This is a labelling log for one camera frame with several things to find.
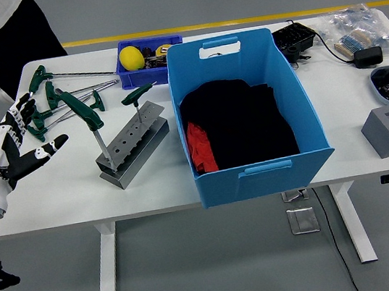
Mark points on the white table leg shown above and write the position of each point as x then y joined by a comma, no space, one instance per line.
106,268
357,231

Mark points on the black plastic tray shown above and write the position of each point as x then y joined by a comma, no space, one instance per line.
294,39

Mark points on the red cloth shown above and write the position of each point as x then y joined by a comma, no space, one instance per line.
200,148

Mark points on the person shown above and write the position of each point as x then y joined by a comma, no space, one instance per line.
17,40

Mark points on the grey metal tool holder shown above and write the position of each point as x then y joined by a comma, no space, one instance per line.
133,151

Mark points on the black cloth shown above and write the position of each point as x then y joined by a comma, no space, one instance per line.
249,122

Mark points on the taped resistor strip bundle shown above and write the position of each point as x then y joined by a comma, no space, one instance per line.
353,43

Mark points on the yellow tape measure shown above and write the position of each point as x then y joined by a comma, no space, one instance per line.
162,50

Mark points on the yellow lemon-shaped object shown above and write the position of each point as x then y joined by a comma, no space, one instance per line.
131,58

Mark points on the clear plastic parts bag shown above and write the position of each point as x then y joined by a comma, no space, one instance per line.
351,19

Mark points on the square metal floor plate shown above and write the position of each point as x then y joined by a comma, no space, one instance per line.
302,221

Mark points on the small blue parts bin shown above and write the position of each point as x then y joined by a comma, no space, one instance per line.
140,77

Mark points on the metal floor socket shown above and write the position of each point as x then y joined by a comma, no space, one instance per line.
293,195

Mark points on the black power adapter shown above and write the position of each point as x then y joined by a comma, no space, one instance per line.
368,57

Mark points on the large blue plastic box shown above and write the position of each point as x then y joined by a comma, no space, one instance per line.
258,178

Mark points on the dark hardware pile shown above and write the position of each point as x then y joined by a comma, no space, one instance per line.
155,62

